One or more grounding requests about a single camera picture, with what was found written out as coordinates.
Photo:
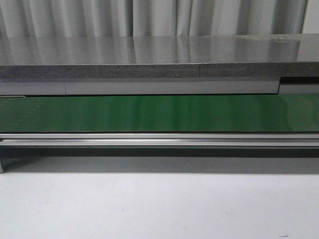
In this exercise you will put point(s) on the grey conveyor rear guard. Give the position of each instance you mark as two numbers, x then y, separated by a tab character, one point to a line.
160	86

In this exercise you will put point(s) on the green conveyor belt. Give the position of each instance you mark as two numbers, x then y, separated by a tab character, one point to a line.
202	113

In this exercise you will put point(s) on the grey stone slab table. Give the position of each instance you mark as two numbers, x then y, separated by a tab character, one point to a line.
279	55

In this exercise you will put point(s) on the grey pleated curtain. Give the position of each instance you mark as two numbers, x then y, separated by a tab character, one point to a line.
96	18

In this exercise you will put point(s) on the aluminium conveyor front rail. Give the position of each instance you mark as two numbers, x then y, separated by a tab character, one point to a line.
159	139

